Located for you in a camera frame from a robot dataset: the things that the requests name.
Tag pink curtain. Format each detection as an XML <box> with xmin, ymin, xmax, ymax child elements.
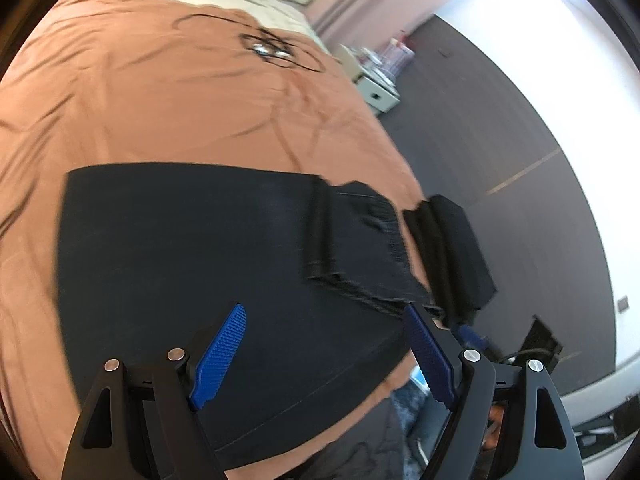
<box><xmin>305</xmin><ymin>0</ymin><xmax>531</xmax><ymax>56</ymax></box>

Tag white rack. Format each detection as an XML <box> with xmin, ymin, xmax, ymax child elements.
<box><xmin>382</xmin><ymin>37</ymin><xmax>416</xmax><ymax>78</ymax></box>

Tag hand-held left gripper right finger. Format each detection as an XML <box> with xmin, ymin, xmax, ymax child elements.
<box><xmin>403</xmin><ymin>303</ymin><xmax>586</xmax><ymax>480</ymax></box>

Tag white nightstand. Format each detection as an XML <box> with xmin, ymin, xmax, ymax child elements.
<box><xmin>337</xmin><ymin>42</ymin><xmax>401</xmax><ymax>116</ymax></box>

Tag grey printed shorts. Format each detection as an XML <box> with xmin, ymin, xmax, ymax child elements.
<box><xmin>280</xmin><ymin>400</ymin><xmax>426</xmax><ymax>480</ymax></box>

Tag black pants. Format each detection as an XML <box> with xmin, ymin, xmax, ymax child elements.
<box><xmin>54</xmin><ymin>162</ymin><xmax>416</xmax><ymax>461</ymax></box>

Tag folded black garment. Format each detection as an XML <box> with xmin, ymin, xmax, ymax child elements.
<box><xmin>402</xmin><ymin>194</ymin><xmax>497</xmax><ymax>327</ymax></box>

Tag blue fuzzy rug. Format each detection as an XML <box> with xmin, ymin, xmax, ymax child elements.
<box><xmin>392</xmin><ymin>360</ymin><xmax>432</xmax><ymax>461</ymax></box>

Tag orange duvet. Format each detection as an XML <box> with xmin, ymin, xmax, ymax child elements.
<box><xmin>0</xmin><ymin>0</ymin><xmax>431</xmax><ymax>480</ymax></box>

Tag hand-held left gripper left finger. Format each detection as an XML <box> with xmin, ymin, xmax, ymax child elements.
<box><xmin>61</xmin><ymin>303</ymin><xmax>247</xmax><ymax>480</ymax></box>

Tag thin black cable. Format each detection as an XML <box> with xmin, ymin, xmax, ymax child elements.
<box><xmin>172</xmin><ymin>10</ymin><xmax>323</xmax><ymax>73</ymax></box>

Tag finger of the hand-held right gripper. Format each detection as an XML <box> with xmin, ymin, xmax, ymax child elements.
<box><xmin>452</xmin><ymin>324</ymin><xmax>488</xmax><ymax>350</ymax></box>

